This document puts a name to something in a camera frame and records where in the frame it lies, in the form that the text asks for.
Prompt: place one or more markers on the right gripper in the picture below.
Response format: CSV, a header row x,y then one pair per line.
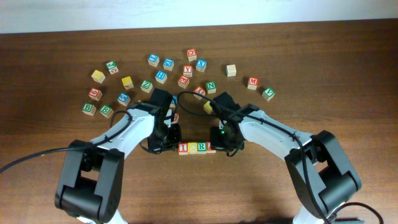
x,y
217,145

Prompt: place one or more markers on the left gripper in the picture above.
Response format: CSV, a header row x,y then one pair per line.
x,y
155,147

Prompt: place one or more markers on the red letter I block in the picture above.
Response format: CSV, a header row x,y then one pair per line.
x,y
182,148

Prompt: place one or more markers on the red letter A block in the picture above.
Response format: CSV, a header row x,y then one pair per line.
x,y
209,149

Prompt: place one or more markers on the green letter R block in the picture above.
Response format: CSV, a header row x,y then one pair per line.
x,y
201,148

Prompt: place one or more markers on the yellow letter C block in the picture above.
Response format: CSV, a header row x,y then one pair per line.
x,y
192,147

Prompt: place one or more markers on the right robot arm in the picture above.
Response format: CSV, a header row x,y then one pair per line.
x,y
321,172

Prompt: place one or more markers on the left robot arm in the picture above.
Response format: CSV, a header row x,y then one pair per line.
x,y
90,185

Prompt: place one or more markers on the red letter U block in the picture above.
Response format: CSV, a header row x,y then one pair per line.
x,y
176,118

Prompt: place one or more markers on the yellow block centre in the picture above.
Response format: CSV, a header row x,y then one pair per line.
x,y
207,107

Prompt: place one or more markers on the blue letter T block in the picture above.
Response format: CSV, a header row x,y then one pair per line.
x,y
174,103

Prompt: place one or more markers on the green letter N block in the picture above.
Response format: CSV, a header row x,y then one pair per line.
x,y
211,87

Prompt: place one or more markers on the red letter Y tilted block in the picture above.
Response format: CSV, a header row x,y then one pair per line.
x,y
199,92

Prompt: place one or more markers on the green letter Z block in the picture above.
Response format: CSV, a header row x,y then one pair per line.
x,y
146,86

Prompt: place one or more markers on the blue number 5 block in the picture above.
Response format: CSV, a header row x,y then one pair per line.
x,y
123,99

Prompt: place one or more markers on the green letter V block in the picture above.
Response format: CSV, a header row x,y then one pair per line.
x,y
268,94

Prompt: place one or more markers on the red letter M block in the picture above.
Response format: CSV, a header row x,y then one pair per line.
x,y
253,83

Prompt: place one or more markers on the red letter E block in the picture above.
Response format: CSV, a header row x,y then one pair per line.
x,y
183,81

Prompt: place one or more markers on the blue letter H block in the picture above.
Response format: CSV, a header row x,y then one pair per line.
x,y
161,77

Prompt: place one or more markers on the green letter B right block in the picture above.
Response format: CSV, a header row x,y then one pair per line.
x,y
106,111

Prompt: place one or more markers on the green letter b block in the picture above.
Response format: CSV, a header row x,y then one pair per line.
x,y
106,111
89,109

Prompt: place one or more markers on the plain wooden block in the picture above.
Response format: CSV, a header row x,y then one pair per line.
x,y
231,70

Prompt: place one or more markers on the yellow block upper middle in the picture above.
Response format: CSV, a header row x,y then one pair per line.
x,y
127,82

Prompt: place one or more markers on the red letter Y upright block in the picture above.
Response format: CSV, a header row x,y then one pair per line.
x,y
187,70

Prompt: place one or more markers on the blue letter D block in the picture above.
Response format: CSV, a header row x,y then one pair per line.
x,y
168,64

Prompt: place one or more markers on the blue letter X block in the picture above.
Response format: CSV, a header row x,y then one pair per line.
x,y
201,65

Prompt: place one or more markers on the green letter B left block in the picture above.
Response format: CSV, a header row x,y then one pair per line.
x,y
89,109

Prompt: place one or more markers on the red number 6 block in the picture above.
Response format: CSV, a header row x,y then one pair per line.
x,y
95,94

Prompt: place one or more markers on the green letter Q block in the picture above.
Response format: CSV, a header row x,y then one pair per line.
x,y
112,67

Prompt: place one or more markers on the red letter C block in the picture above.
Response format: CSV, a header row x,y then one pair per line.
x,y
191,55

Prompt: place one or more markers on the yellow block far left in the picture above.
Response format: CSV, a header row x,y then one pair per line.
x,y
98,76

